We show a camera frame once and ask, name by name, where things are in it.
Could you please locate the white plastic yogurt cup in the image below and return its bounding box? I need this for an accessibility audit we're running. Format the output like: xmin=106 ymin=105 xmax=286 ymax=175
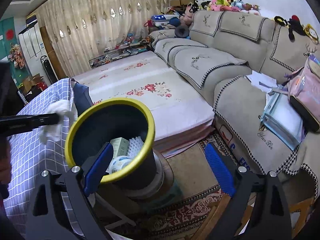
xmin=106 ymin=155 xmax=133 ymax=174

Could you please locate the pale green carton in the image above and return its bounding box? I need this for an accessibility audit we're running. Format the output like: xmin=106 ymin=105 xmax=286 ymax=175
xmin=110 ymin=137 xmax=129 ymax=158

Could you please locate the yellow rimmed black trash bin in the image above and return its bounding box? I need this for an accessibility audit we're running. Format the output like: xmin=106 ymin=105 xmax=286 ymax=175
xmin=65 ymin=98 xmax=157 ymax=190

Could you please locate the blue checkered tablecloth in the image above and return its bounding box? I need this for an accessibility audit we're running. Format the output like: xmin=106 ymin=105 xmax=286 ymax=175
xmin=4 ymin=78 xmax=75 ymax=236

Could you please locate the patterned red rug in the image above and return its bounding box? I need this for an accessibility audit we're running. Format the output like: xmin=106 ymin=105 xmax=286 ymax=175
xmin=111 ymin=131 xmax=232 ymax=239

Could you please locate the stack of papers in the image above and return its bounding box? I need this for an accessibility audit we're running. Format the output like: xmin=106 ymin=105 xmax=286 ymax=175
xmin=260 ymin=93 xmax=305 ymax=151

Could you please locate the cardboard box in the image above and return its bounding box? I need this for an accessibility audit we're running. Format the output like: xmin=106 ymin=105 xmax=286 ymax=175
xmin=22 ymin=73 xmax=48 ymax=95

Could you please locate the pink school backpack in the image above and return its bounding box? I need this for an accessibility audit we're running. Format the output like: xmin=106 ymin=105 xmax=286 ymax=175
xmin=287 ymin=54 xmax=320 ymax=133

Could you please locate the floral floor mat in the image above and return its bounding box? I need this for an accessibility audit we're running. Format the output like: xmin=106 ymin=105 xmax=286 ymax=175
xmin=74 ymin=51 xmax=214 ymax=157

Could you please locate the black tower fan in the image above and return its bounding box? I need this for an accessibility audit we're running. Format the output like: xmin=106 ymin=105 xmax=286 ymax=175
xmin=40 ymin=55 xmax=58 ymax=84

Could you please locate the artificial flower bouquet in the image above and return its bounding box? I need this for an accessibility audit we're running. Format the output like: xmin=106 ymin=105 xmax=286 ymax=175
xmin=8 ymin=44 xmax=25 ymax=69

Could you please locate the white standing air conditioner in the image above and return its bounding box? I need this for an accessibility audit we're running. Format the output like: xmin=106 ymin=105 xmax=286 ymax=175
xmin=18 ymin=21 xmax=52 ymax=86

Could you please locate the beige sectional sofa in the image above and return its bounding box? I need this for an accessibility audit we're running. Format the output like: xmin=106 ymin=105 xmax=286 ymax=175
xmin=150 ymin=11 xmax=319 ymax=203

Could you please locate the low shelf with toys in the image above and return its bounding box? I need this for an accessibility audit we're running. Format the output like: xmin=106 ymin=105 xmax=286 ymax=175
xmin=88 ymin=40 xmax=150 ymax=69

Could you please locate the beige lace curtain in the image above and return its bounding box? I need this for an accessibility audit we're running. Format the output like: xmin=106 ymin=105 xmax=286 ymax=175
xmin=35 ymin=0 xmax=169 ymax=77

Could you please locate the pile of plush toys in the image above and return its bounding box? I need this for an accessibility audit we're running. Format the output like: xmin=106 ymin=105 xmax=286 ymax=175
xmin=143 ymin=0 xmax=262 ymax=38

